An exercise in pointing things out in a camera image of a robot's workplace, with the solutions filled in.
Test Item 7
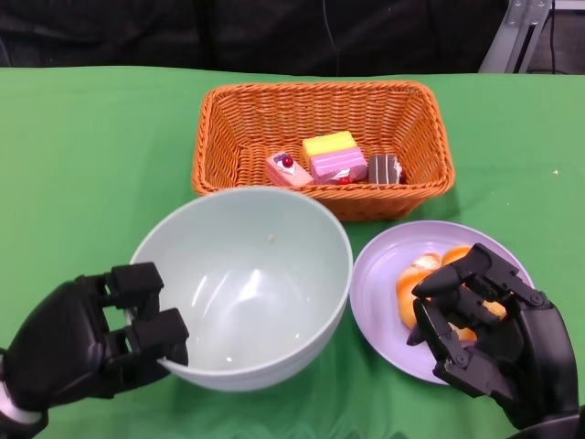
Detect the aluminium profile frame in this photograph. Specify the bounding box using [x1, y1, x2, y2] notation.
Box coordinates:
[477, 0, 557, 74]

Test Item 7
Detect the orange wicker basket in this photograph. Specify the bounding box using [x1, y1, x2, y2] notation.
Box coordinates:
[190, 80, 456, 223]

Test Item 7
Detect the pale lavender plate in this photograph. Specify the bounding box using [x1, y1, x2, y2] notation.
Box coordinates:
[349, 220, 536, 387]

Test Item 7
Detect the orange striped bread bun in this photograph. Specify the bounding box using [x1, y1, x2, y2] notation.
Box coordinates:
[395, 253, 479, 343]
[441, 245, 508, 324]

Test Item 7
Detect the green tablecloth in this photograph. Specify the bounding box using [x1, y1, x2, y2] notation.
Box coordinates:
[0, 65, 585, 439]

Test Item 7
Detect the brown chocolate cake slice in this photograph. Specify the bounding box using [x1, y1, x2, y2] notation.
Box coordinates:
[367, 154, 406, 186]

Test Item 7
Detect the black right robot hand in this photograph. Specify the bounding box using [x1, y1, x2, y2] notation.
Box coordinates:
[406, 242, 580, 431]

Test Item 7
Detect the pink cake block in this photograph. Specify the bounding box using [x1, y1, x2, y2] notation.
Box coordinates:
[266, 152, 315, 187]

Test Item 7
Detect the pink yellow layered cake slice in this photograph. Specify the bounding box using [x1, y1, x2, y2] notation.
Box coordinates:
[302, 131, 369, 186]

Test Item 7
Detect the black backdrop cloth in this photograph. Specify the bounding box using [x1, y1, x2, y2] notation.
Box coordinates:
[0, 0, 511, 78]

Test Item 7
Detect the grey green bowl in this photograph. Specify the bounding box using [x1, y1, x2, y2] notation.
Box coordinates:
[129, 186, 354, 393]

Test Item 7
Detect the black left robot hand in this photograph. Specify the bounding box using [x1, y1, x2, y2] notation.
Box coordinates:
[0, 262, 191, 412]

